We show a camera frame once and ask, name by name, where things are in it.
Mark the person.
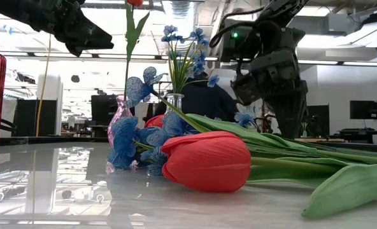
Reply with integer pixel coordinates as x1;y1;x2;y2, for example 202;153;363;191
180;71;240;123

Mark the orange artificial tulip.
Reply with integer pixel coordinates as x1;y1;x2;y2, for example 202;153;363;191
124;0;150;98

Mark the pink glass vase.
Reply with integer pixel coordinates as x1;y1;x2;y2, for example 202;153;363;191
107;94;134;150

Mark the black partition panel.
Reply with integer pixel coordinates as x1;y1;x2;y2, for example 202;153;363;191
13;100;58;137

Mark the black monitor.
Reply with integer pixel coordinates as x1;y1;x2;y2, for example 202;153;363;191
350;101;377;120
91;94;118;127

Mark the yellow cable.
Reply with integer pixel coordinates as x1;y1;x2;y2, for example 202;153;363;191
34;33;52;138

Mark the clear glass vase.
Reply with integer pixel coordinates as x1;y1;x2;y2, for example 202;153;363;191
166;93;185;115

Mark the black desk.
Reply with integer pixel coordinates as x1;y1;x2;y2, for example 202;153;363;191
338;128;377;144

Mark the white glossy work surface panel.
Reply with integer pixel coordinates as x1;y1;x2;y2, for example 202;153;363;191
0;141;377;229

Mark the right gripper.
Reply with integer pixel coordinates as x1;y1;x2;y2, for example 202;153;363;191
231;49;309;138

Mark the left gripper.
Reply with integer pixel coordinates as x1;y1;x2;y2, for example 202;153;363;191
35;0;115;57

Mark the silver ventilation duct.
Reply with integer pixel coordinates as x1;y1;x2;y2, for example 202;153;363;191
169;0;192;20

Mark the red artificial tulip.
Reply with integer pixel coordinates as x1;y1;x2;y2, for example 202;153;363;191
161;131;377;220
145;113;377;165

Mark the long ceiling light strip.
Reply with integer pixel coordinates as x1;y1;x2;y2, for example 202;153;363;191
32;52;377;67

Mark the blue artificial flower spray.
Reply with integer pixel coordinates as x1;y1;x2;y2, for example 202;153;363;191
161;24;220;96
234;111;257;128
106;66;213;177

